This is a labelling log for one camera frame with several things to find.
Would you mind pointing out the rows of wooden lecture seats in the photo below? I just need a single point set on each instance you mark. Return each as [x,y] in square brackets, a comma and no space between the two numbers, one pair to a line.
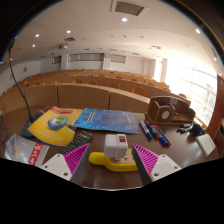
[83,95]

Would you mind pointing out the wooden desk organizer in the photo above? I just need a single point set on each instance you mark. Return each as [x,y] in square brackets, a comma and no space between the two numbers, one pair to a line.
[163,113]

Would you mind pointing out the large bright window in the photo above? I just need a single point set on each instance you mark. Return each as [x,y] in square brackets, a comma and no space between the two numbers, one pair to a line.
[193,86]

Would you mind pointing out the clear plastic bag, red label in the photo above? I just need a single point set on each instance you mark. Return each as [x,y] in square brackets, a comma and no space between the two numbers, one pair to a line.
[23,150]

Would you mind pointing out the blue whiteboard marker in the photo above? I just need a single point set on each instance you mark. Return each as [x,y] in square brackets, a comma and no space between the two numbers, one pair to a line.
[145,129]

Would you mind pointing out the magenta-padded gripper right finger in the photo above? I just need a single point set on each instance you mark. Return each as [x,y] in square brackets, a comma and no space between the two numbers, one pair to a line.
[163,166]

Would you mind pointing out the blue booklet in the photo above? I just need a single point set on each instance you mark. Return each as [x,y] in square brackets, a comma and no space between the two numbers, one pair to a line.
[106,120]

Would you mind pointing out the wooden shelf unit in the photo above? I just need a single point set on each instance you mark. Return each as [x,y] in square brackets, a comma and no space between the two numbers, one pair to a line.
[221,136]

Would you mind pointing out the black marker pen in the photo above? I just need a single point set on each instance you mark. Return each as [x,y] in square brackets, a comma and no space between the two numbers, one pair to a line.
[184,129]
[186,125]

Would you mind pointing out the black remote control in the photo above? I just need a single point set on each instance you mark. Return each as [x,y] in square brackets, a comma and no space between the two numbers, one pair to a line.
[77,141]

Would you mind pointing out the ceiling projector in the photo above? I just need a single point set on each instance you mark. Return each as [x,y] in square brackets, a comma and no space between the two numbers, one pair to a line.
[63,46]

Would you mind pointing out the recessed ceiling lights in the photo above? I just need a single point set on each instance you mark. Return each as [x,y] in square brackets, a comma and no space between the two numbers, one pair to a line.
[124,19]

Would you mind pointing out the white notebook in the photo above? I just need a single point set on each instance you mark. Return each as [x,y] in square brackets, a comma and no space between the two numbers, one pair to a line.
[206,144]

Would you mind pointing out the large ceiling air vent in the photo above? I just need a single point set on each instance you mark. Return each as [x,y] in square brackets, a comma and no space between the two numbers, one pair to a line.
[129,8]

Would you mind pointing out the yellow booklet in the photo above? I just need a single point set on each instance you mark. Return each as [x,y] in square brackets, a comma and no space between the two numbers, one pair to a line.
[50,130]

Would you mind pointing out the white charger with red switch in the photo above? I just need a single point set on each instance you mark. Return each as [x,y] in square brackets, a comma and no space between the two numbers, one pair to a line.
[113,146]

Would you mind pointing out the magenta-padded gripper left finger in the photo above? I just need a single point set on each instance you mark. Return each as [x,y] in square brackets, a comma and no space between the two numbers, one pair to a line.
[60,165]

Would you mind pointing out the black metal frame stand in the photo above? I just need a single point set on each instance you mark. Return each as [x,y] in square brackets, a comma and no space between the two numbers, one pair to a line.
[3,131]

